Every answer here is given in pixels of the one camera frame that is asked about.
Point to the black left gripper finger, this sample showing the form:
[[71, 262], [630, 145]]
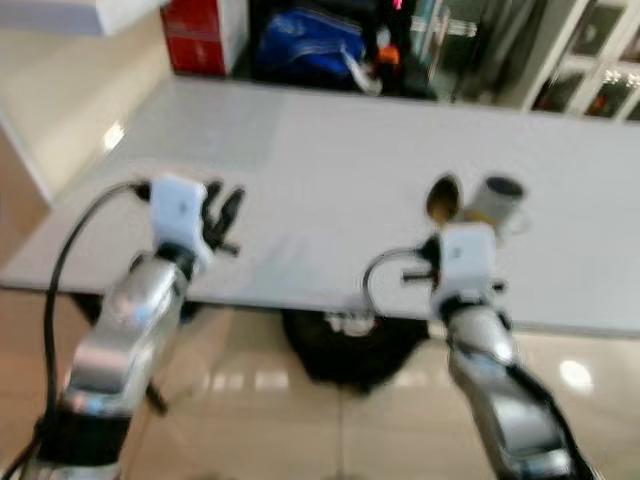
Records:
[[233, 208], [213, 205]]

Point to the dark cup with tan inside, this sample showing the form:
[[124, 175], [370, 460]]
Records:
[[442, 200]]

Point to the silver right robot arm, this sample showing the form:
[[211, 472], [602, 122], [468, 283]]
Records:
[[505, 385]]

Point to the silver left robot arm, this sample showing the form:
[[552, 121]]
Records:
[[120, 345]]

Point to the white mug with yellow label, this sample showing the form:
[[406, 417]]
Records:
[[495, 208]]

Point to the black bag with white print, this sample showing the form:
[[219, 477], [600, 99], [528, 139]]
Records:
[[350, 350]]

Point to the red box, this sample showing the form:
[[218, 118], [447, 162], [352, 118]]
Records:
[[200, 38]]

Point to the blue bag with white trim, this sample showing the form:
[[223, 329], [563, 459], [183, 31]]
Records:
[[310, 48]]

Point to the orange and black device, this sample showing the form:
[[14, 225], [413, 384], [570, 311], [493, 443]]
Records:
[[389, 58]]

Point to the grey curtain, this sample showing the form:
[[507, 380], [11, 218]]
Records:
[[495, 45]]

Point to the black machine with red lights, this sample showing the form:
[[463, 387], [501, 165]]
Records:
[[415, 25]]

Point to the white counter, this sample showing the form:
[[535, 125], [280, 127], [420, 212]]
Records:
[[60, 12]]

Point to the white glass-door cabinet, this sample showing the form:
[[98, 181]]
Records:
[[590, 60]]

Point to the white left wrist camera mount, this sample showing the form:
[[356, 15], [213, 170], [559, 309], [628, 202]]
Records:
[[178, 212]]

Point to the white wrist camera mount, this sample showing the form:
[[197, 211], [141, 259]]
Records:
[[178, 212], [465, 258]]

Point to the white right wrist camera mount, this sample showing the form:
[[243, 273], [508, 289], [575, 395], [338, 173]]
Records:
[[465, 258]]

